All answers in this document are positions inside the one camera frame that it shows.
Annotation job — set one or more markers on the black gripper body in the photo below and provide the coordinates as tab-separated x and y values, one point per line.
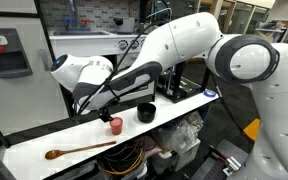
104	112

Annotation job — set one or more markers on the pink cup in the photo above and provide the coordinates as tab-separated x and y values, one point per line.
116	126

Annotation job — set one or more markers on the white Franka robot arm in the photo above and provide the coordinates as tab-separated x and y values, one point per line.
184	36

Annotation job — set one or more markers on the white bowl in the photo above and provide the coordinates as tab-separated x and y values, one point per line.
85	111

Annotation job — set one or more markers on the black bowl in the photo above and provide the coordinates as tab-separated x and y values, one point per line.
146	113

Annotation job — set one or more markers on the wooden spoon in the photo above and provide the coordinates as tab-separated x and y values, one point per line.
80	148

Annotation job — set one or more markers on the pink pouch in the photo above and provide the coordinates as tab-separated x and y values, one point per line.
150	145

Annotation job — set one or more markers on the white toy kitchen unit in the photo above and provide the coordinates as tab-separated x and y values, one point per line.
84	46

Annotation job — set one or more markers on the clear plastic bag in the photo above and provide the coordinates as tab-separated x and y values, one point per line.
179	133

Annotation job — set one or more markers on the white plastic bin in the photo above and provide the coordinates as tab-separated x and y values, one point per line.
179	160

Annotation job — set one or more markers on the grey toy refrigerator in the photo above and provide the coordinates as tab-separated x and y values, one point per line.
20	96

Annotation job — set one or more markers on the grey toy appliance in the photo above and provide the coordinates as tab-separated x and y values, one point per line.
125	25

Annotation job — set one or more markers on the toy faucet with taps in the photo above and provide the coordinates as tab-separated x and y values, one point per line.
73	18

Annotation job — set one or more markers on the blue tape roll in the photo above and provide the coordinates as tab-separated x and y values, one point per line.
209	93

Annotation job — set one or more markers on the grey curved tube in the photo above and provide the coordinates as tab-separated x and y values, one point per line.
159	10

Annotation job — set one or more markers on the black printer frame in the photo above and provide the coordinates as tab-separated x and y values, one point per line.
179	88

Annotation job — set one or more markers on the grey metal base plate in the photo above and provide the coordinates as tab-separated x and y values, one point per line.
217	163

